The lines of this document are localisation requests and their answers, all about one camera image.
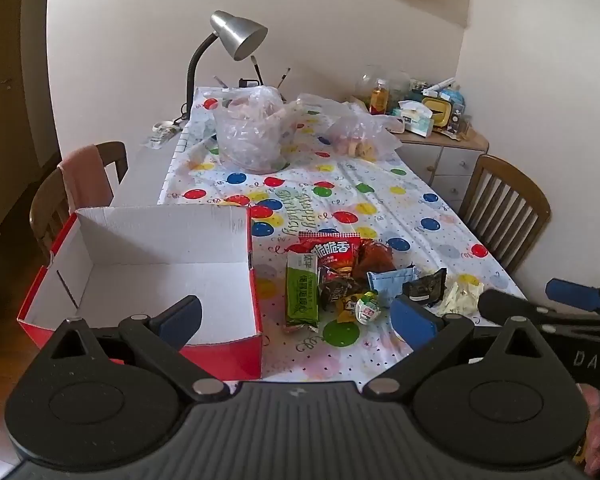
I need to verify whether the cream white snack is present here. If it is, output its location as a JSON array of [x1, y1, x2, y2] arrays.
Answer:
[[432, 281, 484, 318]]

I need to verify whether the black snack packet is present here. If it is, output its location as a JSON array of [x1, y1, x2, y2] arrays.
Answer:
[[402, 268, 446, 307]]

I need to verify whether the light blue snack packet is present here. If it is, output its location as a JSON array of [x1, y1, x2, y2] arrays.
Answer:
[[366, 266, 418, 308]]

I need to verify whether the green white jelly cup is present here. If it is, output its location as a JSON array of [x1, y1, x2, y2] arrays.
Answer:
[[354, 290, 381, 325]]

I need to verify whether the yellow sesame snack packet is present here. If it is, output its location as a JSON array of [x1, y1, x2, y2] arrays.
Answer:
[[336, 292, 364, 324]]

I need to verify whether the brown foil oreo bag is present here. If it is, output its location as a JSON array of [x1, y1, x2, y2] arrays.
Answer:
[[351, 238, 396, 280]]

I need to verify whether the dark brown candy packet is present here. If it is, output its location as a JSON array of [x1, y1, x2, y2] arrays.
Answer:
[[317, 266, 365, 310]]

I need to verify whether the red crispy noodle snack bag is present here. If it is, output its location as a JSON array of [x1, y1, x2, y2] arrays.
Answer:
[[287, 232, 362, 276]]

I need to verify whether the green snack bar packet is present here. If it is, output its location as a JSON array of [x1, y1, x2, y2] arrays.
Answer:
[[285, 252, 320, 330]]

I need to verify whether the person's right hand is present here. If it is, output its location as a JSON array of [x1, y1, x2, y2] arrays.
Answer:
[[579, 384, 600, 478]]

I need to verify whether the red and white cardboard box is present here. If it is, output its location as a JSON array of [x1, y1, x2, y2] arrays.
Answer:
[[17, 205, 263, 380]]

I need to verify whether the wooden slatted chair right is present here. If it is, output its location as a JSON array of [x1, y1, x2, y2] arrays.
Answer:
[[458, 154, 552, 274]]

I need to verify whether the balloon birthday tablecloth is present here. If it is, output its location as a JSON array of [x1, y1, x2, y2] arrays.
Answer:
[[160, 87, 518, 384]]

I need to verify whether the white cabinet with wood top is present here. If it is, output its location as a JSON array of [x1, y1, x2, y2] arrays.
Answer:
[[396, 127, 489, 211]]

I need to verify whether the wooden chair with pink towel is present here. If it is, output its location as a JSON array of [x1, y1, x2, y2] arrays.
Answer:
[[29, 141, 128, 261]]

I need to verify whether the pink towel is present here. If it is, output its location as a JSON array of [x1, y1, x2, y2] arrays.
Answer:
[[58, 145, 114, 214]]

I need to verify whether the tissue box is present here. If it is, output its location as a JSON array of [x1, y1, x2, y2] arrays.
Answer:
[[392, 100, 434, 138]]

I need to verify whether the keys and clutter on table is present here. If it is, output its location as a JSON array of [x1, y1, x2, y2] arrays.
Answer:
[[143, 119, 182, 150]]

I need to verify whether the small clear bag with pastries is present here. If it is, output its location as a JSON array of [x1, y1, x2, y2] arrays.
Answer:
[[296, 92, 406, 163]]

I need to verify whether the large clear plastic bag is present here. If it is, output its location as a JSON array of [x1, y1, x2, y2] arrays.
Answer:
[[212, 86, 302, 174]]

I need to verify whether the orange liquid bottle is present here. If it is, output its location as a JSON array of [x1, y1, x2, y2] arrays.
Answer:
[[368, 78, 389, 115]]

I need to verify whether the glass jar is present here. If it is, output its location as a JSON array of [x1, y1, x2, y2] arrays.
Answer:
[[353, 65, 412, 115]]

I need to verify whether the silver desk lamp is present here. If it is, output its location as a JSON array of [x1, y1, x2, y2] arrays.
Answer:
[[175, 10, 268, 124]]

